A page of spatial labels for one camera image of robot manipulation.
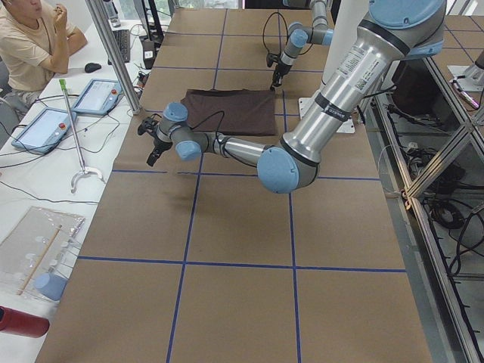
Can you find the metal reacher grabber tool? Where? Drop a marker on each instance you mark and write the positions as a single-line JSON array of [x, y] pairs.
[[85, 171]]

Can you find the black keyboard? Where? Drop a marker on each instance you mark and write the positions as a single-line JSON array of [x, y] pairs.
[[123, 41]]

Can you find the clear plastic bag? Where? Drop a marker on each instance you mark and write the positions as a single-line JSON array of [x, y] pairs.
[[44, 240]]

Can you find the dark brown t-shirt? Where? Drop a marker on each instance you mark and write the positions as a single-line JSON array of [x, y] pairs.
[[234, 112]]

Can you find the third large robot arm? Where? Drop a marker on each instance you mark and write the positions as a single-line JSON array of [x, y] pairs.
[[390, 31]]

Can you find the blue plastic cup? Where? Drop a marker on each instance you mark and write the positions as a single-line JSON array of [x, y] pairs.
[[50, 285]]

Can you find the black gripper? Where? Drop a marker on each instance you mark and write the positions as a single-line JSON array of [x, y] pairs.
[[158, 144], [280, 68]]

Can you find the red bottle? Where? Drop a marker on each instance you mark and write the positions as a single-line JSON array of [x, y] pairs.
[[23, 324]]

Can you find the near blue teach pendant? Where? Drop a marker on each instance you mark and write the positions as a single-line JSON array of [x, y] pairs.
[[44, 133]]

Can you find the far blue teach pendant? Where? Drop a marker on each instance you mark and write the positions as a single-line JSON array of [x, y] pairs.
[[98, 98]]

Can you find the seated person beige shirt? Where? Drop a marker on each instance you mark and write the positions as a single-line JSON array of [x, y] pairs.
[[37, 41]]

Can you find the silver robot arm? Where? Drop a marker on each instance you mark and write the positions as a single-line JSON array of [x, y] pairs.
[[173, 131], [298, 36]]

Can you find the black computer mouse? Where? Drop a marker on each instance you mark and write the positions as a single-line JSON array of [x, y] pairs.
[[92, 67]]

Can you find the blue teach pendant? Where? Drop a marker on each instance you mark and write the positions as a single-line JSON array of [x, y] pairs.
[[98, 98], [44, 133]]

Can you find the aluminium frame post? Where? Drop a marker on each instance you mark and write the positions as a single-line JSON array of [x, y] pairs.
[[102, 24]]

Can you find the aluminium frame rail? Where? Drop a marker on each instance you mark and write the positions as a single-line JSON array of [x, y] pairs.
[[431, 163]]

